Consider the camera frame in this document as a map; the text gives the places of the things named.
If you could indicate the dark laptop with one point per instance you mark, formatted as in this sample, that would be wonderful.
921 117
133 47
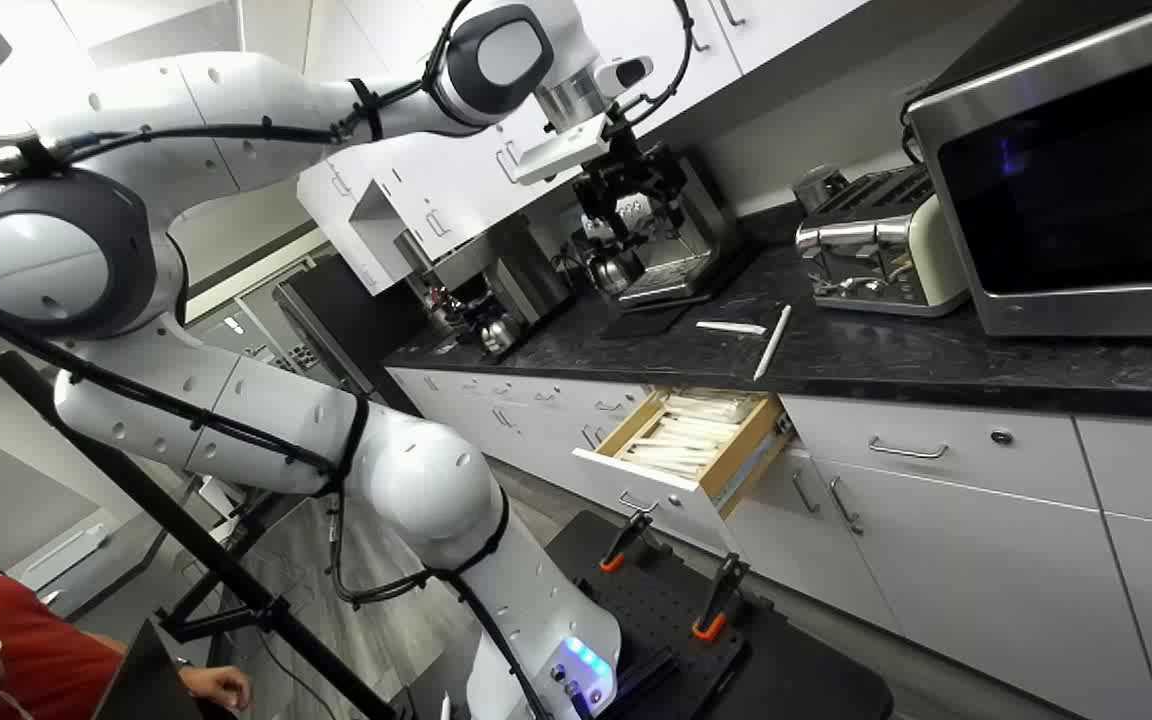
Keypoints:
151 682

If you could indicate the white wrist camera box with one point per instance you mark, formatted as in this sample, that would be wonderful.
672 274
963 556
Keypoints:
555 155

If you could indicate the cream and chrome toaster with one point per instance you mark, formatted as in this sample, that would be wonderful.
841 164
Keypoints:
878 246

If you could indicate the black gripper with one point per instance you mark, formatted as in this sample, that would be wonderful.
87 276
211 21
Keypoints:
627 160

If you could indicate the stainless steel microwave oven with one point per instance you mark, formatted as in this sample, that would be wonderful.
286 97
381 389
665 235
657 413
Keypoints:
1081 187

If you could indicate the person's bare hand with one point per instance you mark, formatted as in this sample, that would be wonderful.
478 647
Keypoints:
216 687

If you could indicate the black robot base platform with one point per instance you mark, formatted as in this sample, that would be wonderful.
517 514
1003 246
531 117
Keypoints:
739 661

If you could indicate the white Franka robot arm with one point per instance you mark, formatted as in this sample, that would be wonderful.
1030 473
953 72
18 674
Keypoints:
418 484

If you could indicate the person in red shirt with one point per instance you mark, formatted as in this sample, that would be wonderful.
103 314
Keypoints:
28 655

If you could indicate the pale utensils pile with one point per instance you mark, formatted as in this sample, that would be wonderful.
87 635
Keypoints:
691 431

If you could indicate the narrow white cabinet door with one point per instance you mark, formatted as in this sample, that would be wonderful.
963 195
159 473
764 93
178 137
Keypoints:
800 535

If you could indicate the white drinking straw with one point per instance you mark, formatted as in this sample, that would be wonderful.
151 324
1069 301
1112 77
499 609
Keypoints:
730 324
775 342

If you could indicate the black tripod pole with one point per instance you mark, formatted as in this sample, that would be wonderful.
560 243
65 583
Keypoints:
151 514

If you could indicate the white baseboard heater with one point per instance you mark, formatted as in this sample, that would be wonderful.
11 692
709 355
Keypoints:
71 562

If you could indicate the orange black bar clamp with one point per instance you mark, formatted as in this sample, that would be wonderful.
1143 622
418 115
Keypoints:
719 601
627 540

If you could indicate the open wooden drawer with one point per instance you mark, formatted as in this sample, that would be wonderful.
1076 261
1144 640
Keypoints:
691 447

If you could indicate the wide white cabinet door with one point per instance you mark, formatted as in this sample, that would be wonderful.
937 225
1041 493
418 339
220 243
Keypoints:
1003 601

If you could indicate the white lower cabinet run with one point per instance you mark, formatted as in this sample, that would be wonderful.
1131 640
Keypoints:
523 413

